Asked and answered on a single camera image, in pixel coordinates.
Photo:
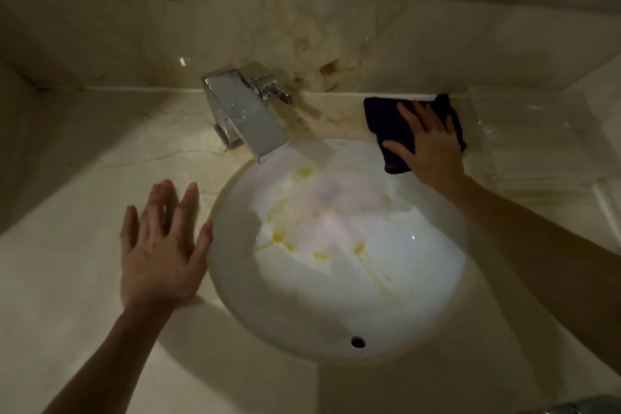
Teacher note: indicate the person's right forearm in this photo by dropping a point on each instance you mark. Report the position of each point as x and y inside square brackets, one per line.
[543, 248]

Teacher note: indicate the person's right thumb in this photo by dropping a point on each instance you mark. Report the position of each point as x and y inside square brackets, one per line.
[399, 149]

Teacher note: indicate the person's left little finger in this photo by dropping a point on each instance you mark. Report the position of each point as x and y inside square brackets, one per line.
[129, 229]

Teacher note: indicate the clear acrylic tray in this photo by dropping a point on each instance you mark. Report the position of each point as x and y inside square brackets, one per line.
[538, 142]

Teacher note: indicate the chrome square faucet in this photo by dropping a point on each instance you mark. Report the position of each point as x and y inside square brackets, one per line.
[245, 115]

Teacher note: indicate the person's right middle finger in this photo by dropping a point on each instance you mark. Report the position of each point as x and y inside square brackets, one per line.
[427, 116]

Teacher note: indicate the person's left forearm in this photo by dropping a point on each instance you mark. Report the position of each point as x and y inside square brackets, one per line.
[114, 360]

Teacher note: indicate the person's left hand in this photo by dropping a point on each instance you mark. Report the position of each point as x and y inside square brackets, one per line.
[157, 268]

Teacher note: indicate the person's left thumb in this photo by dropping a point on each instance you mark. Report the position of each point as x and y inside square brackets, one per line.
[205, 246]

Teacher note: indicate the white round sink basin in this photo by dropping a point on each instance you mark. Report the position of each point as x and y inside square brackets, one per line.
[339, 258]

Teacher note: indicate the dark purple cleaning cloth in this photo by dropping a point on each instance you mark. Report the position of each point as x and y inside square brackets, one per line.
[385, 122]

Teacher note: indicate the person's right hand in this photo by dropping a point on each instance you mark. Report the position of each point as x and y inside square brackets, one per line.
[434, 156]

